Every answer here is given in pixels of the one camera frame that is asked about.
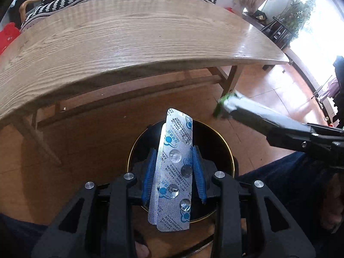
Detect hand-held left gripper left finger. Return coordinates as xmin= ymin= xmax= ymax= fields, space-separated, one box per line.
xmin=31 ymin=147 xmax=159 ymax=258

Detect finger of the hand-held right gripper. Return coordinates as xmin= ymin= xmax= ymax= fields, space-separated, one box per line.
xmin=228 ymin=94 xmax=318 ymax=140

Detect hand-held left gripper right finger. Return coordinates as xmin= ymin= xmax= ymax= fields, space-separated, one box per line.
xmin=191 ymin=144 xmax=316 ymax=258

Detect silver blister pack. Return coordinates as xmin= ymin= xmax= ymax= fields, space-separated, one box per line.
xmin=148 ymin=108 xmax=194 ymax=232

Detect black bin with gold rim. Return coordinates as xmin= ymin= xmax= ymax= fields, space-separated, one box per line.
xmin=127 ymin=120 xmax=236 ymax=222

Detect person's right hand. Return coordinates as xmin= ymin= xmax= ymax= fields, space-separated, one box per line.
xmin=321 ymin=172 xmax=344 ymax=233

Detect person's right leg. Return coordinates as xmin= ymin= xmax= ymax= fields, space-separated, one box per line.
xmin=236 ymin=150 xmax=339 ymax=258

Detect person's leg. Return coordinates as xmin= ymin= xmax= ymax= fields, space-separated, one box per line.
xmin=0 ymin=212 xmax=49 ymax=258
xmin=236 ymin=150 xmax=339 ymax=258

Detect pink cloth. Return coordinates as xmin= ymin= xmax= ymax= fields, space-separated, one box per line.
xmin=320 ymin=77 xmax=339 ymax=100

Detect person's left foot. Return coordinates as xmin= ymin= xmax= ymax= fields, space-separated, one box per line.
xmin=133 ymin=230 xmax=151 ymax=258

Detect black chair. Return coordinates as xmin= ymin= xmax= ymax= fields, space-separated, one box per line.
xmin=262 ymin=16 xmax=299 ymax=50

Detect green potted plants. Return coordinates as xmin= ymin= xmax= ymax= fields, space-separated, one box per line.
xmin=279 ymin=0 xmax=318 ymax=41

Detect white appliance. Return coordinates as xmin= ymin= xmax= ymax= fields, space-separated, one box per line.
xmin=262 ymin=0 xmax=292 ymax=14

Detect wooden table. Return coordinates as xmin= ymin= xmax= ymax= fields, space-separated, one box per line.
xmin=0 ymin=0 xmax=290 ymax=167

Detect person's left leg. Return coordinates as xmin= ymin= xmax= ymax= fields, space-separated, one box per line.
xmin=0 ymin=212 xmax=49 ymax=258

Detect red plastic stool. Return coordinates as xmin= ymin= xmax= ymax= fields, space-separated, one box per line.
xmin=0 ymin=23 xmax=21 ymax=56

